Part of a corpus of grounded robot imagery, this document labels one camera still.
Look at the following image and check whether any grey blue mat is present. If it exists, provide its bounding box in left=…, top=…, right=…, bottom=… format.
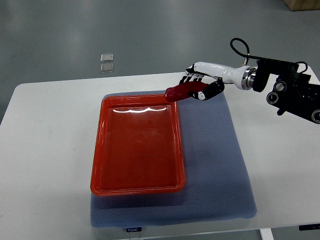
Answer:
left=90, top=93, right=257, bottom=228

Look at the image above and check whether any metal floor plate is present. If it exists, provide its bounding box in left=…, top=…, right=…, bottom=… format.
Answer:
left=100, top=63, right=114, bottom=73
left=100, top=53, right=114, bottom=62

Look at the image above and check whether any cardboard box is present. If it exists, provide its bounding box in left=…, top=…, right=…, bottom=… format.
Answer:
left=284, top=0, right=320, bottom=11

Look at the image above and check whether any black table label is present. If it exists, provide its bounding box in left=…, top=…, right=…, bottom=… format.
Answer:
left=126, top=227, right=142, bottom=233

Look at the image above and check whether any red pepper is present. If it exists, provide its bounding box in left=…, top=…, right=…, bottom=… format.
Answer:
left=164, top=81, right=209, bottom=103

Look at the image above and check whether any white table leg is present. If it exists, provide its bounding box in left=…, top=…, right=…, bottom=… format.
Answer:
left=259, top=228, right=274, bottom=240

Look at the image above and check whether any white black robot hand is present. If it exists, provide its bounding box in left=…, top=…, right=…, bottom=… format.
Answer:
left=179, top=62, right=258, bottom=101

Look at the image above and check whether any dark blue table label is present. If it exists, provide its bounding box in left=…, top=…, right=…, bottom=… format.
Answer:
left=298, top=223, right=320, bottom=231

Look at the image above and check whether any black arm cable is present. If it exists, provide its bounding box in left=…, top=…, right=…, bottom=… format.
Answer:
left=229, top=37, right=262, bottom=65

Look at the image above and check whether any red plastic tray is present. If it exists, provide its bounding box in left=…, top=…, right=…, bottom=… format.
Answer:
left=90, top=93, right=186, bottom=197

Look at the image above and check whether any upper metal floor plate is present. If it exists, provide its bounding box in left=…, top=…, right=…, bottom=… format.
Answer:
left=100, top=53, right=114, bottom=62

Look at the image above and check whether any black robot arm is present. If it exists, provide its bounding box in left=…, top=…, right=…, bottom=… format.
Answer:
left=252, top=58, right=320, bottom=124

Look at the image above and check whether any lower metal floor plate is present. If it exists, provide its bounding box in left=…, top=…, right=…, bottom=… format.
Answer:
left=100, top=63, right=114, bottom=73

